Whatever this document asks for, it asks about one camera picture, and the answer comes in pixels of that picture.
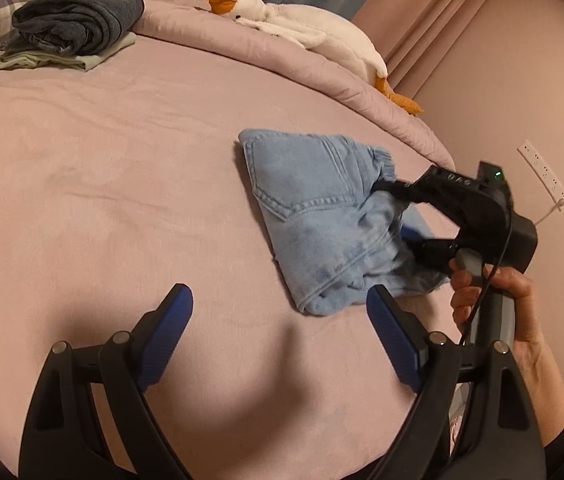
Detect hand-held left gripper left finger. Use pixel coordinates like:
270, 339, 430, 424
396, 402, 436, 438
18, 283, 195, 480

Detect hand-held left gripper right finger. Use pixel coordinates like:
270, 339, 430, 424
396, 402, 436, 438
366, 284, 548, 480

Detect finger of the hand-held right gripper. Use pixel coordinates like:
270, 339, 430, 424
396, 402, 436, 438
371, 179, 433, 207
401, 225, 463, 278

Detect light blue denim pants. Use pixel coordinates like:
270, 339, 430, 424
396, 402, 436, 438
238, 128, 455, 317

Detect person's right forearm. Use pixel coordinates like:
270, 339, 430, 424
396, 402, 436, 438
511, 341, 564, 466

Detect person's right hand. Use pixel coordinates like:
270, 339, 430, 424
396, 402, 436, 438
449, 257, 547, 361

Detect pink bed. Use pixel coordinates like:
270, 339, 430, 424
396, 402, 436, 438
0, 35, 463, 476

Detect pink curtain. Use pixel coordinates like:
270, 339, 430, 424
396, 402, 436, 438
352, 0, 513, 106

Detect white goose plush toy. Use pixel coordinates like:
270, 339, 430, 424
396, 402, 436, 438
197, 0, 425, 117

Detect pink duvet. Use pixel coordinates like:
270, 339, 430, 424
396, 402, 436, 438
6, 0, 458, 171

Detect folded pale green garment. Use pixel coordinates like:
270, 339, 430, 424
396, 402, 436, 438
0, 31, 137, 72

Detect folded dark denim jeans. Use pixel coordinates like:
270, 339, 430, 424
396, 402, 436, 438
12, 0, 145, 57

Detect white cable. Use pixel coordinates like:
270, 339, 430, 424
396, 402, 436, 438
534, 200, 564, 228

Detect black cable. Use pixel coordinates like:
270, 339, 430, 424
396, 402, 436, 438
459, 195, 515, 348

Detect white wall socket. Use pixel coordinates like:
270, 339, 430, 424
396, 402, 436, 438
518, 140, 564, 207

